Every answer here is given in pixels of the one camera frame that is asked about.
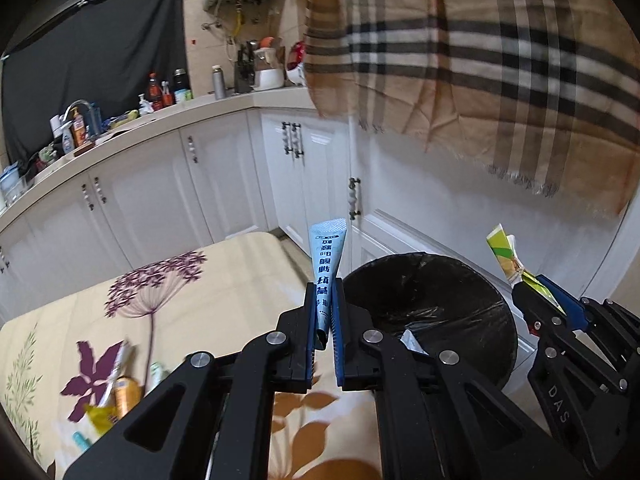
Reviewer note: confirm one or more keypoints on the white bottle blue label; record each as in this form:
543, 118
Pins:
67, 142

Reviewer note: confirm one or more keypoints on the white blender appliance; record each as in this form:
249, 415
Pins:
267, 72

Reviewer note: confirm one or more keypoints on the green yellow carton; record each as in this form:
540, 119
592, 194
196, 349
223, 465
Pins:
505, 252

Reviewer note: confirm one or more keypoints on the beige plaid cloth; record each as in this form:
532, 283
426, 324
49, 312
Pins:
450, 60

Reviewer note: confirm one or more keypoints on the clear plastic container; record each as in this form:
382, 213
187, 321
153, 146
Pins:
10, 185

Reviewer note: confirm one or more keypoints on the yellow wrapper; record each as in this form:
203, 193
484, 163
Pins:
102, 417

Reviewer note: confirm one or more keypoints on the floral tablecloth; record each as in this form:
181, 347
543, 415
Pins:
200, 290

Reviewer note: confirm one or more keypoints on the small red sauce bottle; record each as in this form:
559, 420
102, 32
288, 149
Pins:
166, 97

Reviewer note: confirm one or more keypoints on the yellow gas pipe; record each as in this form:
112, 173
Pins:
238, 25

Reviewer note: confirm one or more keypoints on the blue white toothpaste tube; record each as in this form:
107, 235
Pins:
327, 260

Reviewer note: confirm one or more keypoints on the orange tube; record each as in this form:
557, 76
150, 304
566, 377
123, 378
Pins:
127, 397

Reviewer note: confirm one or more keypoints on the white kitchen cabinets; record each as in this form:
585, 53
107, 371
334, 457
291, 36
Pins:
225, 175

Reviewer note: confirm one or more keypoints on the red white rice cooker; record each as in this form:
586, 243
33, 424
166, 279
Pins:
296, 65

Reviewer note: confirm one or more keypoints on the yellow green packet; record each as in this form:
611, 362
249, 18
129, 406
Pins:
122, 119

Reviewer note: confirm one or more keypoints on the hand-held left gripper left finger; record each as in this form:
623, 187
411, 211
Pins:
311, 330

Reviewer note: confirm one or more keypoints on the green white jar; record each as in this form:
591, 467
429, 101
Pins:
183, 96

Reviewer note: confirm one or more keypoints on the chrome faucet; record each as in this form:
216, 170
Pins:
85, 106

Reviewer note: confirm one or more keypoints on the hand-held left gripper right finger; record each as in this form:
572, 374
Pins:
338, 340

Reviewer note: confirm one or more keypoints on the black knife block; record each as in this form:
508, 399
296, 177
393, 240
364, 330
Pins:
244, 72

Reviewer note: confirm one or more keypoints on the black bottle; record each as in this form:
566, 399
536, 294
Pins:
180, 80

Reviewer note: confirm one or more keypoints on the orange dish soap bottle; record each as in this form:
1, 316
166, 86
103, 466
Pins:
78, 130

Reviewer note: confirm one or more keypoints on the small white bottle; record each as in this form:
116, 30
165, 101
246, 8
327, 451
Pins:
145, 106

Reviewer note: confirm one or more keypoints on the white paper scrap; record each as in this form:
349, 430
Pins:
412, 342

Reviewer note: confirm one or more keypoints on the dark sauce bottle red label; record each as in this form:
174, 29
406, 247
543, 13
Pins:
155, 94

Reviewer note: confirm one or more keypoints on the steel thermos bottle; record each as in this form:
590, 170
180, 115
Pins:
218, 84

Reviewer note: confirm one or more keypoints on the white striped wrapper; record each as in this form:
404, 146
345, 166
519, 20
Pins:
117, 365

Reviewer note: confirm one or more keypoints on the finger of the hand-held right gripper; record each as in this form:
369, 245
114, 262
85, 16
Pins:
535, 315
565, 302

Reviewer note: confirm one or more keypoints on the green white tube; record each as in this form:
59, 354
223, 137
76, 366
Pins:
156, 376

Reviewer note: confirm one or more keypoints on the black curtain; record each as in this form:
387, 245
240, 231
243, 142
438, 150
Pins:
100, 60

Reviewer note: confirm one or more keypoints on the black trash bin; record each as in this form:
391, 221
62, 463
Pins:
440, 300

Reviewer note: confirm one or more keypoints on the small teal item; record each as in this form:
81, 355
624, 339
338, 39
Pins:
81, 441

